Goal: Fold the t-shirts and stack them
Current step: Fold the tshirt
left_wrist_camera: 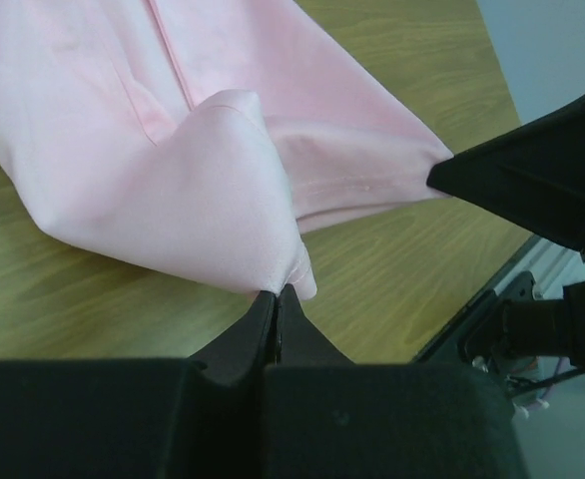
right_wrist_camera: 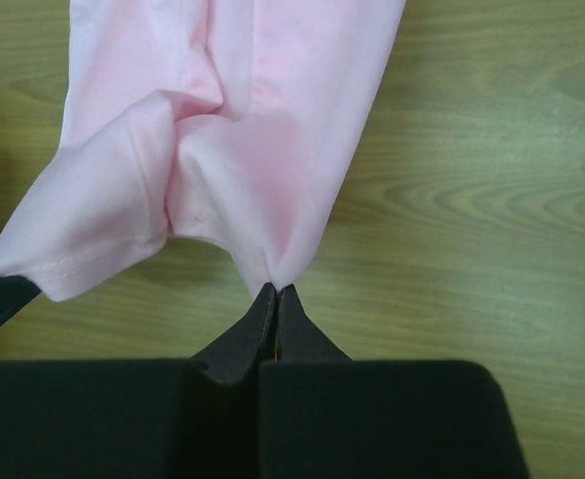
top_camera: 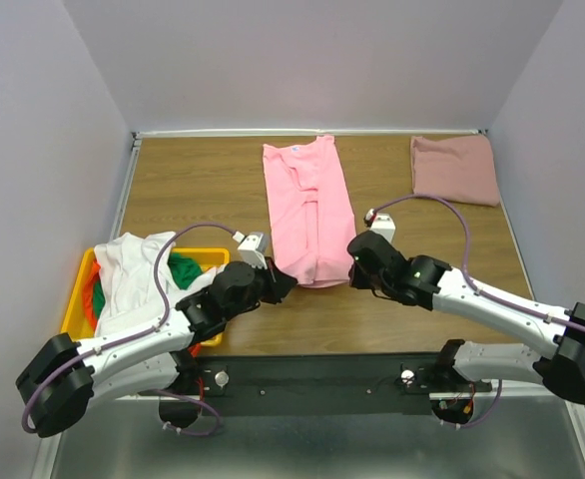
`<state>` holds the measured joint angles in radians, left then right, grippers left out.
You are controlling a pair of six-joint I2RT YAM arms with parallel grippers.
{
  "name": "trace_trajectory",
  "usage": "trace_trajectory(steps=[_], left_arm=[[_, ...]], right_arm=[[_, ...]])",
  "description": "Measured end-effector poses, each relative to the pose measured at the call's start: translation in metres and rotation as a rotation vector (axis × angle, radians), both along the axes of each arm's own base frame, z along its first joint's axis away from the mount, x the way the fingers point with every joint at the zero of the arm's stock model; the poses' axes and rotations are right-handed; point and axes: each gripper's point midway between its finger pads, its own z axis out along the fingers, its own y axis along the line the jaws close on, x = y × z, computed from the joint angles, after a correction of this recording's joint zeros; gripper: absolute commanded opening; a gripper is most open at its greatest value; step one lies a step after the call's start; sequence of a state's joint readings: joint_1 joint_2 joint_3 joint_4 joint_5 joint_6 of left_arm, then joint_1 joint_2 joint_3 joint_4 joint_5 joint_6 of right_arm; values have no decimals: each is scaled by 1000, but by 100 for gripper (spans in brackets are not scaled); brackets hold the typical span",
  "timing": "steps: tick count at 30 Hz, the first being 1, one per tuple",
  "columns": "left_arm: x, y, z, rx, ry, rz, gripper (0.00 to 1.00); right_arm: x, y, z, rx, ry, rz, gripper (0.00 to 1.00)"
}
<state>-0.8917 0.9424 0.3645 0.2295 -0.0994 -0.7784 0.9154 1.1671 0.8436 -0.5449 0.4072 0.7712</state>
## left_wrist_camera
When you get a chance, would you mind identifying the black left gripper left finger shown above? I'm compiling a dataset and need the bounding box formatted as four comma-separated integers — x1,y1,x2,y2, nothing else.
0,292,277,478

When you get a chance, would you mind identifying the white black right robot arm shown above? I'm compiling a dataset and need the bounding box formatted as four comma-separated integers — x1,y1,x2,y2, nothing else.
427,94,585,374

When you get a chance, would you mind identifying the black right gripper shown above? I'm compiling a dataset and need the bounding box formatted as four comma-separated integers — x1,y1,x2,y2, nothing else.
427,94,585,259

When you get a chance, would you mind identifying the light pink t-shirt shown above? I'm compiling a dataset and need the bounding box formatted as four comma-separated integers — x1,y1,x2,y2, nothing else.
0,1,451,299

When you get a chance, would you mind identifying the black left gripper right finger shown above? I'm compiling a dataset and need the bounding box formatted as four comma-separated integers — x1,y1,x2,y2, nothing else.
261,286,528,478

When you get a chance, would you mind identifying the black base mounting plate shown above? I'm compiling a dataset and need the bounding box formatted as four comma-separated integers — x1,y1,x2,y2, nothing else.
413,236,578,362

